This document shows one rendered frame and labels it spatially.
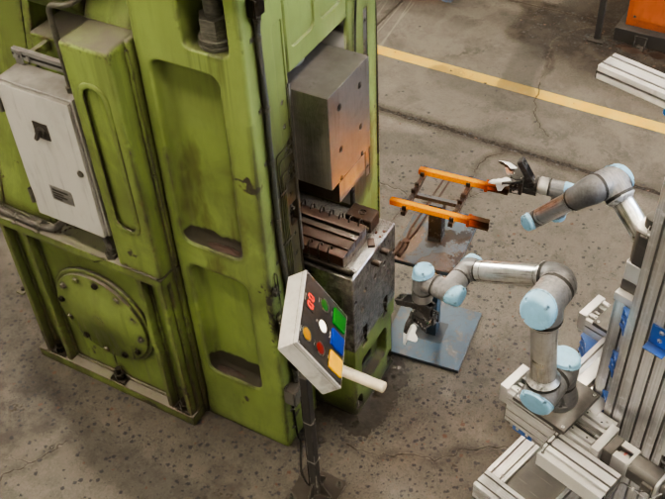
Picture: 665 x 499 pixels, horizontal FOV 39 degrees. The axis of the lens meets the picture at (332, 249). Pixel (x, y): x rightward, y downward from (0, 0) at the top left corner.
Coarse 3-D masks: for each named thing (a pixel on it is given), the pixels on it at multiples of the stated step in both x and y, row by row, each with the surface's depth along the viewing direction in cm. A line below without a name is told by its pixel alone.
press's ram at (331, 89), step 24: (336, 48) 334; (288, 72) 323; (312, 72) 323; (336, 72) 322; (360, 72) 328; (312, 96) 314; (336, 96) 317; (360, 96) 334; (312, 120) 321; (336, 120) 323; (360, 120) 341; (312, 144) 328; (336, 144) 329; (360, 144) 348; (312, 168) 336; (336, 168) 336
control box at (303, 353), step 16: (304, 272) 333; (288, 288) 332; (304, 288) 327; (320, 288) 337; (288, 304) 326; (304, 304) 323; (320, 304) 333; (288, 320) 320; (304, 320) 319; (320, 320) 328; (288, 336) 314; (304, 336) 314; (320, 336) 325; (288, 352) 313; (304, 352) 313; (336, 352) 331; (304, 368) 319; (320, 368) 318; (320, 384) 324; (336, 384) 323
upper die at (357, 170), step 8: (360, 160) 353; (352, 168) 349; (360, 168) 355; (344, 176) 344; (352, 176) 351; (360, 176) 358; (304, 184) 352; (312, 184) 349; (344, 184) 347; (352, 184) 353; (312, 192) 352; (320, 192) 350; (328, 192) 348; (336, 192) 345; (344, 192) 349; (336, 200) 348
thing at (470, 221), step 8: (392, 200) 400; (400, 200) 400; (408, 200) 400; (408, 208) 398; (416, 208) 397; (424, 208) 395; (432, 208) 395; (440, 216) 394; (448, 216) 392; (456, 216) 391; (464, 216) 391; (472, 216) 389; (472, 224) 390; (480, 224) 388; (488, 224) 387
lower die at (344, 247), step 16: (304, 208) 389; (304, 224) 382; (336, 224) 380; (352, 224) 381; (304, 240) 377; (320, 240) 375; (336, 240) 375; (352, 240) 373; (320, 256) 375; (336, 256) 369; (352, 256) 377
